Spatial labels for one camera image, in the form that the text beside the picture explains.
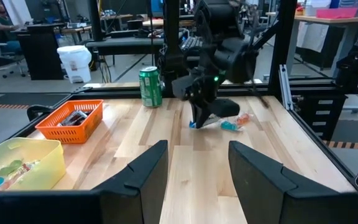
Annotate pink white wrapper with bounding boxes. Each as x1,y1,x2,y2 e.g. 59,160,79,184
0,160,40,190

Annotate black pedestal cabinet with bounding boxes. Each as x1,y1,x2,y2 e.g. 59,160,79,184
16,23,65,81

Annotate backlit black keyboard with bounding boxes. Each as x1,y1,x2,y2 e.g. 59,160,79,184
180,36,204,53

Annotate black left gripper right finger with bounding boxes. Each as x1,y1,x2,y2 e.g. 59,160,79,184
227,140,298,224

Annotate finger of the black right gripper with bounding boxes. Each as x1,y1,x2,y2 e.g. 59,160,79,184
191,103,203,129
201,104,213,128

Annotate black drawer cabinet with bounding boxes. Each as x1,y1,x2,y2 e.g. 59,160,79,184
292,93,347,141

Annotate blue white candy bar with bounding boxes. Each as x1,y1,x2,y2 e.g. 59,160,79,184
188,113,221,129

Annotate orange gummy candy packet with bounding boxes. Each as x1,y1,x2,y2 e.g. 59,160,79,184
236,112,254,126

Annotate silver aluminium post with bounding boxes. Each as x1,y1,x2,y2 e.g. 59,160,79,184
278,64,294,111

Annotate black aluminium table frame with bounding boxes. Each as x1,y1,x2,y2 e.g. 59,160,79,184
11,79,358,192

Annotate black floor cables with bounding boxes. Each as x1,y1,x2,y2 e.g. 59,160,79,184
96,55,113,84

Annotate person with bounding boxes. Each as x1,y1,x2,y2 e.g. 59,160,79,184
0,0,23,54

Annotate light wooden desk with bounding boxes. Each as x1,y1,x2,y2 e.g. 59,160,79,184
286,14,358,75

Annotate white plastic container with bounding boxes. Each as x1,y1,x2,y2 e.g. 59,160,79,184
57,45,93,84

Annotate grey office chair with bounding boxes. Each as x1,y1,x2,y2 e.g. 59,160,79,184
0,21,27,79

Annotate yellow plastic bin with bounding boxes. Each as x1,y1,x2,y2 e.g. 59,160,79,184
0,137,67,192

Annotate pink plastic tray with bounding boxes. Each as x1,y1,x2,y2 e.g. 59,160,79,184
315,7,358,19

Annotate green soda can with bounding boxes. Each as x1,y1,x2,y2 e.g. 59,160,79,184
139,66,163,109

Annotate orange plastic basket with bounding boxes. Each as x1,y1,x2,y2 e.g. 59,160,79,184
35,99,104,144

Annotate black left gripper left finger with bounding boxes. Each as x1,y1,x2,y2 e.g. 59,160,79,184
92,139,169,224

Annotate black upright frame post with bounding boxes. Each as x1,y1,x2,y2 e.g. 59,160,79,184
162,0,181,97
268,0,298,94

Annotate dark brown chocolate bar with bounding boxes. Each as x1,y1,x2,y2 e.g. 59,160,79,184
61,110,88,127

